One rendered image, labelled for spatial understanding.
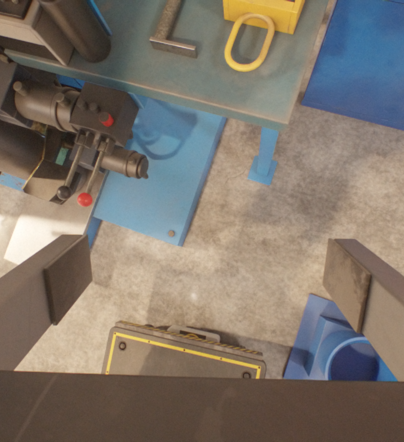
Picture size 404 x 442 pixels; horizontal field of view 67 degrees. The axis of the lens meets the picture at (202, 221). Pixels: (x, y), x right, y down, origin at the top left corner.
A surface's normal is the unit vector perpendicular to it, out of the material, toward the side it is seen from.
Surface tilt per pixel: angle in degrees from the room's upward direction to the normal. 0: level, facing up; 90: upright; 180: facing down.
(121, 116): 90
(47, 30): 90
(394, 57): 90
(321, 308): 0
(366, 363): 0
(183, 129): 0
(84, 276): 97
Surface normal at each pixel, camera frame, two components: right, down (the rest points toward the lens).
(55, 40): 0.93, 0.31
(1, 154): 0.67, 0.72
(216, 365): -0.14, -0.13
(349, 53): -0.32, 0.94
